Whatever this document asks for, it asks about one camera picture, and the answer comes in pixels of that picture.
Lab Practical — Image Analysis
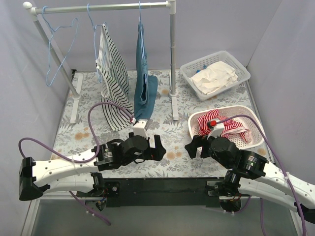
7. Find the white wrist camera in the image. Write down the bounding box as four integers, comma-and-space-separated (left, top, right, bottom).
133, 119, 148, 139
207, 119, 224, 139

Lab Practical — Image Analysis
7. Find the red white striped garment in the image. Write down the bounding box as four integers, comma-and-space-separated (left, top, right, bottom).
197, 109, 252, 143

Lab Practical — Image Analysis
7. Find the blue hanger holding garment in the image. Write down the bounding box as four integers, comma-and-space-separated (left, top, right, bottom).
138, 1, 143, 40

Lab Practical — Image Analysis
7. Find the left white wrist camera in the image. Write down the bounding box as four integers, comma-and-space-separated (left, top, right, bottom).
133, 119, 148, 139

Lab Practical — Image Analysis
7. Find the grey white clothes rack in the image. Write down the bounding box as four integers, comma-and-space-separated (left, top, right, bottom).
23, 0, 179, 124

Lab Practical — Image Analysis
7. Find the white plastic laundry basket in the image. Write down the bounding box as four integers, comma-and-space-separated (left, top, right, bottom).
188, 105, 264, 149

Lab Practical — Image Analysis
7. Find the white basket at back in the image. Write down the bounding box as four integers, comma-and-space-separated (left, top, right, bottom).
180, 51, 251, 101

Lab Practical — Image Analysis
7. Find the floral table cloth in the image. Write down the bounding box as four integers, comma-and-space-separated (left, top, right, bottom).
50, 69, 270, 178

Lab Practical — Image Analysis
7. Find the black white striped tank top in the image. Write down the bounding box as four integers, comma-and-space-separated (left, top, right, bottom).
95, 24, 134, 131

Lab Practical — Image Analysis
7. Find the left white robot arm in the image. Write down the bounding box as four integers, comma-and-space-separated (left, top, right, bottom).
19, 133, 166, 201

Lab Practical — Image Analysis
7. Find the small blue object in basket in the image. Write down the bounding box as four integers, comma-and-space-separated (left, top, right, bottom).
196, 65, 207, 73

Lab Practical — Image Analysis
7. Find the light blue wire hanger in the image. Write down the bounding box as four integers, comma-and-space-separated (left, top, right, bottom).
41, 6, 79, 87

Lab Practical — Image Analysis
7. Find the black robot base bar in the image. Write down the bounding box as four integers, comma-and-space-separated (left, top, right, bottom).
76, 176, 249, 208

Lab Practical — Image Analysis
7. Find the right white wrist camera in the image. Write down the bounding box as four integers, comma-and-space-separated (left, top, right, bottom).
207, 119, 224, 139

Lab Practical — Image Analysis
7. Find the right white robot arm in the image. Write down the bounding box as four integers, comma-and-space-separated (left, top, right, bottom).
185, 135, 315, 223

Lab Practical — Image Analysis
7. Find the cream white cloth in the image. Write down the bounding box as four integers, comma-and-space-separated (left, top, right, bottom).
190, 61, 238, 95

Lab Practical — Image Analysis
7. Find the blue hanging garment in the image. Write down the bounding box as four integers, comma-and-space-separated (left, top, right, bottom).
134, 22, 158, 120

